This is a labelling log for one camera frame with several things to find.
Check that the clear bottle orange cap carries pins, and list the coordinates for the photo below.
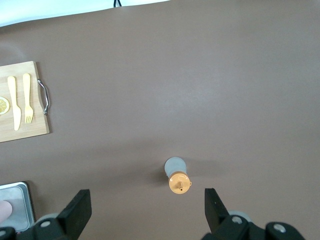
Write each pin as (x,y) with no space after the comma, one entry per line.
(175,166)

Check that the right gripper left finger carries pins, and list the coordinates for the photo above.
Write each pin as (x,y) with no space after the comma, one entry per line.
(75,215)

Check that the yellow plastic knife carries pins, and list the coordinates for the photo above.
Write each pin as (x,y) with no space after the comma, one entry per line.
(15,110)

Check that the brown table mat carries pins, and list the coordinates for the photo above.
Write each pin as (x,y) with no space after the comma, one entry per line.
(175,87)

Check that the yellow plastic fork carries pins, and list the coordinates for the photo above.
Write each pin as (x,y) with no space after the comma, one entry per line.
(26,95)

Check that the lemon slice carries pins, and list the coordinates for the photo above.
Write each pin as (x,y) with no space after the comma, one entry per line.
(3,106)

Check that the steel kitchen scale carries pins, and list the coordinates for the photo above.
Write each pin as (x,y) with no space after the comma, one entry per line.
(17,197)

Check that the pink plastic cup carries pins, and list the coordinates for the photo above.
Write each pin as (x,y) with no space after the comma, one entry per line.
(4,211)

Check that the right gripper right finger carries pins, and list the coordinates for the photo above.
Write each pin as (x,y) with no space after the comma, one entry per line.
(217,220)

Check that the wooden cutting board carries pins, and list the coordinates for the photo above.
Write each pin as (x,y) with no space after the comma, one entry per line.
(7,132)

